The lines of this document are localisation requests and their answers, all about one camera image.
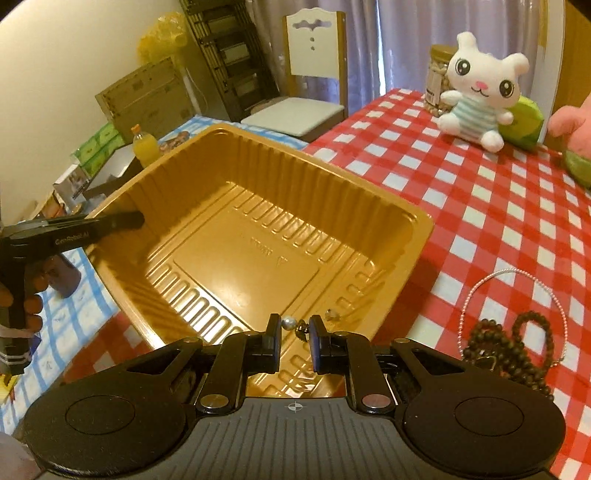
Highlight orange juice bottle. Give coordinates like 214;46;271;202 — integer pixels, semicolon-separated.
130;124;160;169

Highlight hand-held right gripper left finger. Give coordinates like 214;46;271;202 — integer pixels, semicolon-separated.
122;314;283;407

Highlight red checkered tablecloth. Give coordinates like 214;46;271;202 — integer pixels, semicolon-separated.
60;88;591;480

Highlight brown bead string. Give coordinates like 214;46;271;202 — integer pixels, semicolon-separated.
510;311;555;402

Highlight dark bead necklace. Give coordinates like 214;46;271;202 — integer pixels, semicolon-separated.
464;318;520;374

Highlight green packaging boxes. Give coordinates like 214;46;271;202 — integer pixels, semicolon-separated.
73;124;125;174

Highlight yellow plastic bag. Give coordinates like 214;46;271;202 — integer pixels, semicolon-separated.
139;11;190;65

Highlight green plush toy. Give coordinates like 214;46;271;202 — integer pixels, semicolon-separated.
501;96;546;151

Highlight blue checkered tablecloth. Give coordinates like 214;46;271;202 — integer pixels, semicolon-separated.
0;115;308;430

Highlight dark folding rack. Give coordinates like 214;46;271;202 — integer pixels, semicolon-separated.
180;0;278;123

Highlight clear jar of nuts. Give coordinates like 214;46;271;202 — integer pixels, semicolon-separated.
425;45;462;117

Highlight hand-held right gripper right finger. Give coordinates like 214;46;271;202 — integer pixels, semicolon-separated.
308;315;462;409

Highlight purple curtain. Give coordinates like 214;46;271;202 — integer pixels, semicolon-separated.
259;0;555;100

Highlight large cardboard box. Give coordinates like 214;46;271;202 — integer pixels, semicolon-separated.
95;58;195;139

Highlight pearl earring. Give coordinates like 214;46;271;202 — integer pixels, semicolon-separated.
283;309;340;344

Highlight white wooden chair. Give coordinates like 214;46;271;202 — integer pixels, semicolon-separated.
240;8;348;141

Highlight golden plastic tray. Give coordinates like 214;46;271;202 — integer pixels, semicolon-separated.
85;124;435;400

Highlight small printed box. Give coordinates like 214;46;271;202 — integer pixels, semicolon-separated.
52;164;88;201

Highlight pink starfish plush toy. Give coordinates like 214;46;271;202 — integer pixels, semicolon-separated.
547;99;591;188

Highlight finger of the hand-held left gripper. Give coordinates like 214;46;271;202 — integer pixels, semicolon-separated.
46;211;145;234

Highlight white bunny plush toy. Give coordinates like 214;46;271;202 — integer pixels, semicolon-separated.
438;32;529;152

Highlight person's left hand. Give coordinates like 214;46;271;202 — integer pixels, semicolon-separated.
0;282;44;334

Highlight white bead necklace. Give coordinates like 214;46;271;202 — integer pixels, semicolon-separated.
459;269;570;365

